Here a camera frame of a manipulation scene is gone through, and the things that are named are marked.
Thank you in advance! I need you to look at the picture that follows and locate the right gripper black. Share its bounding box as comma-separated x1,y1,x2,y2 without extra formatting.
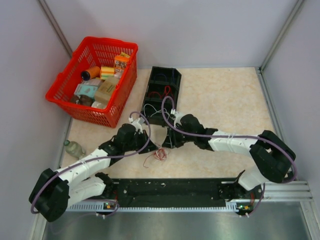
162,124,196,149

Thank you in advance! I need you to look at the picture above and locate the orange snack box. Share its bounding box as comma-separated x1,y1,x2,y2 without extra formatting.
114,52,130,75

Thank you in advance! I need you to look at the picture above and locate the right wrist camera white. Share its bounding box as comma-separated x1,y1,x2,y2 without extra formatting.
170,109,185,126

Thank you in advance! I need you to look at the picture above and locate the brown cardboard box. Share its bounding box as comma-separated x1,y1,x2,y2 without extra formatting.
94,76,119,105

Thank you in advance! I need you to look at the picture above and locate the teal packet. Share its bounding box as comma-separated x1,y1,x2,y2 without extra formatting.
73,84,98,99

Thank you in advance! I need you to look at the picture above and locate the orange bottle black cap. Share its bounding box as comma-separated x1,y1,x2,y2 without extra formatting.
80,66,101,81

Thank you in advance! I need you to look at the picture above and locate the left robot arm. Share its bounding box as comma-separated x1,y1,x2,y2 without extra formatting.
28,123,158,223

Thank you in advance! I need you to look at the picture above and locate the black three-compartment tray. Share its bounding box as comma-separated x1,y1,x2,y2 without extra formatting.
141,66,182,127

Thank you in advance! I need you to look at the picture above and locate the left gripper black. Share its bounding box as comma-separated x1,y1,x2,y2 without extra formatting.
123,130,158,154

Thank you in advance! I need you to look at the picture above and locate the white cup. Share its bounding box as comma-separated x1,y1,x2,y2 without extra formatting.
91,101,107,110

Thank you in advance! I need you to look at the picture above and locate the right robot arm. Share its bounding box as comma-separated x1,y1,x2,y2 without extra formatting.
164,109,296,198

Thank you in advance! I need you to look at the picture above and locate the dark brown round item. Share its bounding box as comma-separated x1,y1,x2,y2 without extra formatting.
69,94,94,107

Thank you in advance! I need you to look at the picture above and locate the pink packet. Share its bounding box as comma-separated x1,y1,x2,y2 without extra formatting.
82,78,103,87

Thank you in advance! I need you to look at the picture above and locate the yellow green sponge pack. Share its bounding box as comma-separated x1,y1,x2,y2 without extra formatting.
100,66,115,80

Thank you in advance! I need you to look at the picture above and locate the red cable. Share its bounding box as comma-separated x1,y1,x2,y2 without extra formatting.
148,85,177,100
142,147,169,169

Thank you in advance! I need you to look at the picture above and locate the red plastic basket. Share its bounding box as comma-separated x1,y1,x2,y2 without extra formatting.
45,36,139,128

